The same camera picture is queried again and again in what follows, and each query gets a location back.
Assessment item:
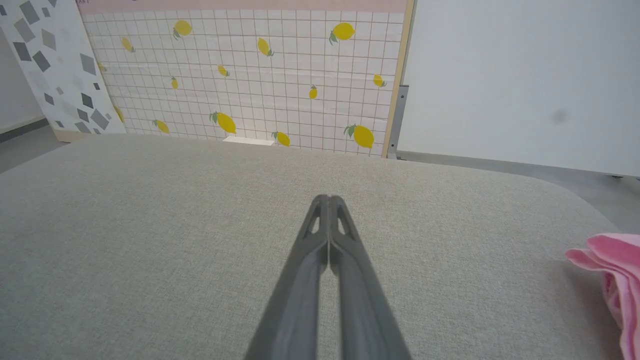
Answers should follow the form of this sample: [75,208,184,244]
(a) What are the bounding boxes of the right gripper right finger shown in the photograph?
[328,195,414,360]

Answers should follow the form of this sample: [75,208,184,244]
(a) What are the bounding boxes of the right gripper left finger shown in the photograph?
[243,194,331,360]

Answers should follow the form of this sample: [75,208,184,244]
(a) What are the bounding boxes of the pink cloth garment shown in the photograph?
[565,232,640,360]

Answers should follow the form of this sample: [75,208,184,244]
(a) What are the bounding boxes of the grey fabric sofa cushion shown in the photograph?
[0,133,640,360]

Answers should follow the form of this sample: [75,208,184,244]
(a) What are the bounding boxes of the white rectangular block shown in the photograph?
[222,135,276,147]

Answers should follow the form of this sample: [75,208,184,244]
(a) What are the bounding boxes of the grey metal partition support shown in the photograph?
[387,84,410,161]

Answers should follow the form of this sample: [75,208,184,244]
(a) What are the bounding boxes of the lemon print grid partition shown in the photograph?
[75,0,417,160]

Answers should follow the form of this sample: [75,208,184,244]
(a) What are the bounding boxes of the terrazzo pattern white panel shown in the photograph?
[0,0,127,144]

